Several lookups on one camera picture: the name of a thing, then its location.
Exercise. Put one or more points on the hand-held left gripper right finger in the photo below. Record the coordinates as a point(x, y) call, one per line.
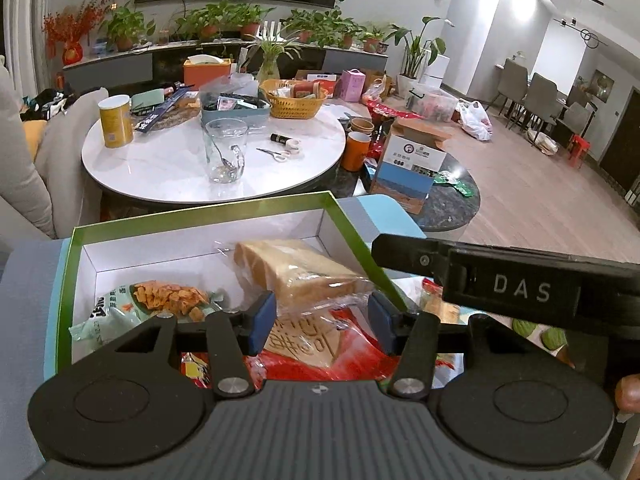
point(384, 325)

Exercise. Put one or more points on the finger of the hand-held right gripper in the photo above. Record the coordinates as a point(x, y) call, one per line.
point(410, 257)

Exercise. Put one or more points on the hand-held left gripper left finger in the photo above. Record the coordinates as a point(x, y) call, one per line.
point(261, 325)

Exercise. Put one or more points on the clear pastry packet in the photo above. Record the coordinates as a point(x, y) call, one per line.
point(442, 310)

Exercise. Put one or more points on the large red noodle packet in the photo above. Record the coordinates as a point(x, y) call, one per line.
point(320, 345)

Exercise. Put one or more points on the clear bag of sliced bread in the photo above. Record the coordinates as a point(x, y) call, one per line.
point(300, 272)

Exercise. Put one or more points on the red yellow striped packet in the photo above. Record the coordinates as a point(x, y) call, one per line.
point(196, 370)

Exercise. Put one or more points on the green cardboard box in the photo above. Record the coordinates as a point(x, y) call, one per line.
point(200, 232)

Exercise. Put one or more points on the mint green chips bag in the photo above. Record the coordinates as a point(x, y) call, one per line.
point(150, 302)

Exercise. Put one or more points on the person's right hand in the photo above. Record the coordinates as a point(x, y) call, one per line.
point(630, 396)

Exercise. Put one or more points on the green slipper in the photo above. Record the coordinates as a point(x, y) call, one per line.
point(524, 330)
point(555, 337)

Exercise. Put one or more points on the round dark side table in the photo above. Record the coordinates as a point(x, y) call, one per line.
point(450, 210)

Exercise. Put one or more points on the green snack packets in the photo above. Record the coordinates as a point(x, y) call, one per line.
point(455, 185)

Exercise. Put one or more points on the cardboard box blue label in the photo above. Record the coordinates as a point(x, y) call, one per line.
point(410, 170)

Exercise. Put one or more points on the orange cup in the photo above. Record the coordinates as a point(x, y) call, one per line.
point(356, 152)

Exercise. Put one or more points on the brown paper cup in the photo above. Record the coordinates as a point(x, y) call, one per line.
point(362, 126)

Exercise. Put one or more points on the beige tote bag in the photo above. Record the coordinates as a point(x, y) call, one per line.
point(542, 142)

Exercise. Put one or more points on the red plastic stool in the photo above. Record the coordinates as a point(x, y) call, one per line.
point(579, 150)

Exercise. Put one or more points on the red packets pile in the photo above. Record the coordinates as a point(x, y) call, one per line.
point(390, 110)

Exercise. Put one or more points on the white plastic bag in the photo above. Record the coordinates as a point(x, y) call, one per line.
point(475, 120)

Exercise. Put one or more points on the clear storage bin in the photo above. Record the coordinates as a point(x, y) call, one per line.
point(432, 105)

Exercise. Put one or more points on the grey dining chair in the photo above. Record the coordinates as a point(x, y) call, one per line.
point(512, 87)
point(542, 100)
point(572, 122)

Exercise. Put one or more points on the scissors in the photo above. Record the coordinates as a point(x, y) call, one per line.
point(275, 155)

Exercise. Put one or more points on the black tube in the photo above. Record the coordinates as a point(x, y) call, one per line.
point(284, 141)

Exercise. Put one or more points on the clear glass mug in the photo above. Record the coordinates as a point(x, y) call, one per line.
point(225, 155)

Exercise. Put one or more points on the metal spoon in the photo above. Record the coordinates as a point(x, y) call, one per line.
point(222, 152)

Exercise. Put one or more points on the pink box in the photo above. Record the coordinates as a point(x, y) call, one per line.
point(353, 87)

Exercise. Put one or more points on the round white table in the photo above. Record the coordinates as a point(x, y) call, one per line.
point(165, 165)

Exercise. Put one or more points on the white air purifier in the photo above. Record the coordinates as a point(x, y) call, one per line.
point(435, 72)

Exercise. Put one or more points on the yellow woven basket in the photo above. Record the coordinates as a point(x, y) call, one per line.
point(294, 105)

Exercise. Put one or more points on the tall leafy plant white pot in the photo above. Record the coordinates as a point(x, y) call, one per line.
point(417, 55)

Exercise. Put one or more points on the grey blue storage tray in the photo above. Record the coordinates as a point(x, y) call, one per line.
point(235, 105)

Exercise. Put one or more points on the green potted plant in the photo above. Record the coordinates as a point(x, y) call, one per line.
point(127, 27)
point(225, 20)
point(320, 30)
point(374, 37)

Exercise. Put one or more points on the dark blue long package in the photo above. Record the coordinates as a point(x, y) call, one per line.
point(167, 110)

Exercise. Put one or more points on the glass vase with plant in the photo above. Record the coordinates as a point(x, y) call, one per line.
point(270, 62)

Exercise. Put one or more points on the yellow canister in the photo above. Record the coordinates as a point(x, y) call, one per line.
point(116, 122)

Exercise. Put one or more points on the green pouch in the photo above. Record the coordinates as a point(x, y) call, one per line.
point(147, 100)

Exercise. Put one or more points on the black ceiling track light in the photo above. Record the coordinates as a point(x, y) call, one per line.
point(582, 35)

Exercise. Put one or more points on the orange tissue box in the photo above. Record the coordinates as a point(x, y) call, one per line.
point(207, 71)

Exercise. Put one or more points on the white router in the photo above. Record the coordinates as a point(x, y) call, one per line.
point(272, 30)

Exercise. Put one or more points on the grey sofa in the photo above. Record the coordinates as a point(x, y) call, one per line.
point(30, 185)

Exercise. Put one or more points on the yellow cushion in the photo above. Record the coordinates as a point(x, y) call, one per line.
point(32, 137)

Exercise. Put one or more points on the dark clothes pile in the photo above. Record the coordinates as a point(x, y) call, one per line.
point(42, 105)

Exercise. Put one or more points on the red flower arrangement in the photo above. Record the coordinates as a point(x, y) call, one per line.
point(75, 25)

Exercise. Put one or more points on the framed wall picture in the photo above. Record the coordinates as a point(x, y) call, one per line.
point(602, 86)

